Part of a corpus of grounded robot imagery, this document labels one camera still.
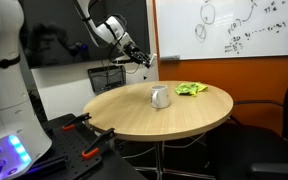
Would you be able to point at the black office chair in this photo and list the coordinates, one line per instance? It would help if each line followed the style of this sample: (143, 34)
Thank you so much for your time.
(260, 146)

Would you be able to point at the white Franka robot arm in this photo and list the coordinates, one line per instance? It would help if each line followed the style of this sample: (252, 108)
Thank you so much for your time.
(4, 83)

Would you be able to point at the whiteboard with writing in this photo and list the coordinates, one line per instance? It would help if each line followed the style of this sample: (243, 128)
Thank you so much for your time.
(230, 30)

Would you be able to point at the round wooden table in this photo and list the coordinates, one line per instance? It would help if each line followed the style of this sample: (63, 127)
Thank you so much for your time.
(170, 116)

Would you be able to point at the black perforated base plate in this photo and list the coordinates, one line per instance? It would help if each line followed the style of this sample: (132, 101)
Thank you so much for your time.
(74, 150)

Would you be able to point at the yellow-green crumpled cloth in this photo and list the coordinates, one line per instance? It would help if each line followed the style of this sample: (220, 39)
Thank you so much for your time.
(189, 88)

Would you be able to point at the black wall monitor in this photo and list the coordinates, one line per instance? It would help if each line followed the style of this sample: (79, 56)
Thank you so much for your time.
(50, 33)

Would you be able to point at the white ceramic mug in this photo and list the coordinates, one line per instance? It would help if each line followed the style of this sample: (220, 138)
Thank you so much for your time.
(160, 97)

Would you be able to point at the black mesh wall box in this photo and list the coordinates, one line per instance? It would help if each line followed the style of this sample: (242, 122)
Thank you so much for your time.
(106, 78)

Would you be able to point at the grey whiteboard eraser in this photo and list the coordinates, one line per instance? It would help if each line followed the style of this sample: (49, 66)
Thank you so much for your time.
(169, 58)

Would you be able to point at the black clamp with orange tips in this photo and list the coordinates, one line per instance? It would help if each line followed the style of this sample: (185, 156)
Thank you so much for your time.
(97, 143)
(75, 121)

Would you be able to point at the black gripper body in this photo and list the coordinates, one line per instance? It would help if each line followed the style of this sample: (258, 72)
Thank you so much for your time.
(134, 53)

